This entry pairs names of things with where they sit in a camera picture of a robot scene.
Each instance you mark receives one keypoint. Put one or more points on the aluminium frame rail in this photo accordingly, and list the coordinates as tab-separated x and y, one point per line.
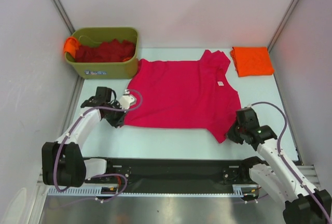
308	172

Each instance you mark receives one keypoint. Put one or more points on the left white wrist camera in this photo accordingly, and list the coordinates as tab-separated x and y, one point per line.
127	100

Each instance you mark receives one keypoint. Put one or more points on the olive green plastic bin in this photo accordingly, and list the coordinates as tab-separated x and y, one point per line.
93	37

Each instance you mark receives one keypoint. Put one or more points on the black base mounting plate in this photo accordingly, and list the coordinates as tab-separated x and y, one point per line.
174	175

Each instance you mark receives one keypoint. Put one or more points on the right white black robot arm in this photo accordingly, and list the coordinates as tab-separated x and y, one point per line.
300	200

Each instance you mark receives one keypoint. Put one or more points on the dark red t shirt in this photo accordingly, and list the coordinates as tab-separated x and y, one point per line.
106	52

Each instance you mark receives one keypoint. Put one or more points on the folded orange t shirt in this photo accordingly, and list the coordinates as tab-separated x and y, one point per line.
252	61

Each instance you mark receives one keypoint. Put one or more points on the slotted cable duct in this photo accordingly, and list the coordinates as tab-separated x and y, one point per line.
234	191

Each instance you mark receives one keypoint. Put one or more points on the pink t shirt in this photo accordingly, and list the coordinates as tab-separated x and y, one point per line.
185	95

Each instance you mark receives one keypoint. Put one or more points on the orange cloth on bin rim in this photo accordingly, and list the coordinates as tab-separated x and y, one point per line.
71	45

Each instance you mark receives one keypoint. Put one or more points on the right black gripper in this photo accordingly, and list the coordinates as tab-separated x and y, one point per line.
232	137

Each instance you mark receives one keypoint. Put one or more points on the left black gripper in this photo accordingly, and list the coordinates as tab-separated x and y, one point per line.
116	123

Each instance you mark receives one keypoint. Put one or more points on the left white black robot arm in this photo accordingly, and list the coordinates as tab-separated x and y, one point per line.
63	164

